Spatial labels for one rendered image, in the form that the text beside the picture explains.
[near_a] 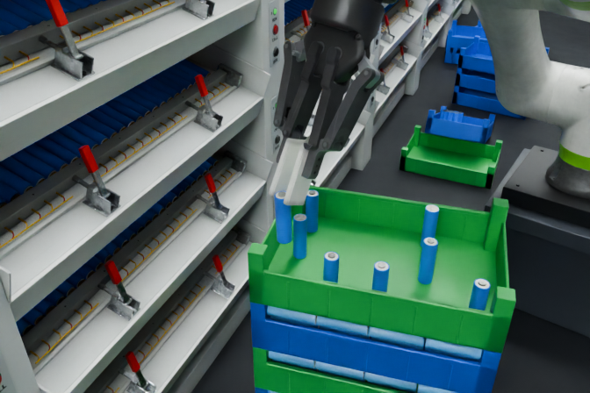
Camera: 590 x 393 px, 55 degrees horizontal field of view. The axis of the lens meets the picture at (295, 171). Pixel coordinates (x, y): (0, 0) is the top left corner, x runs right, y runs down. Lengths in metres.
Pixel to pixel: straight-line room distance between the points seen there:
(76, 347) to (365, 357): 0.40
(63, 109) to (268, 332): 0.37
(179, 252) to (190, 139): 0.20
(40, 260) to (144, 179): 0.20
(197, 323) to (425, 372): 0.53
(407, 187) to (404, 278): 1.11
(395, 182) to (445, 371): 1.20
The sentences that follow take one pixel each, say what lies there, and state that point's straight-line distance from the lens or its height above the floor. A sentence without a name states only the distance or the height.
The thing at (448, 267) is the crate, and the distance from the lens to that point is 0.79.
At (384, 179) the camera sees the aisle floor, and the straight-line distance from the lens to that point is 1.89.
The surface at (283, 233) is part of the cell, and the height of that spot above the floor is 0.58.
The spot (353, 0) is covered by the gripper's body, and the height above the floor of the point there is 0.84.
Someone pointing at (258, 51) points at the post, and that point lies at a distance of 1.06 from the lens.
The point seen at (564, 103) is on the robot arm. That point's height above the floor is 0.50.
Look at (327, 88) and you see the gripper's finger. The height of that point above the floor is 0.75.
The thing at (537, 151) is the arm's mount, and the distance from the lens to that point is 1.53.
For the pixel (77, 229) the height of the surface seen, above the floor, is 0.55.
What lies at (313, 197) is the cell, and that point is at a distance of 0.79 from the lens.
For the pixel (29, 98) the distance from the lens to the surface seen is 0.66.
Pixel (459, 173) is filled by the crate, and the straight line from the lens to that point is 1.90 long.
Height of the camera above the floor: 0.98
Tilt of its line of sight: 31 degrees down
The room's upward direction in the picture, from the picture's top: straight up
